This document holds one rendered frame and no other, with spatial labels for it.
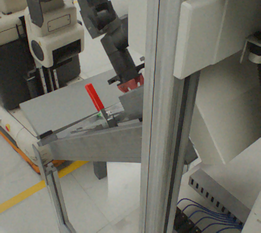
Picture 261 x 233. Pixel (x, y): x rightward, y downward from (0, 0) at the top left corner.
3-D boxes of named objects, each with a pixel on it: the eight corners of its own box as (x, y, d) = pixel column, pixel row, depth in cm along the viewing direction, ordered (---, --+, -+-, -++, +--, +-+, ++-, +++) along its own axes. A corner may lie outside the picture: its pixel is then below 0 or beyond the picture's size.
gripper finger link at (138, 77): (157, 97, 82) (142, 65, 81) (137, 108, 78) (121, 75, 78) (145, 102, 87) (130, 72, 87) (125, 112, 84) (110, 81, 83)
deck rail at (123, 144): (53, 159, 101) (45, 143, 100) (58, 156, 102) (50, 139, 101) (188, 165, 38) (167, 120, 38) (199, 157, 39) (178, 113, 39)
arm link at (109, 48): (111, 33, 86) (94, 39, 83) (123, 23, 80) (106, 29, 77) (122, 56, 86) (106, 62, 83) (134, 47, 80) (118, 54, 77)
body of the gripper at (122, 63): (150, 67, 82) (137, 42, 82) (120, 81, 77) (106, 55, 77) (138, 73, 88) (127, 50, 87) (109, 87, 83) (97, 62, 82)
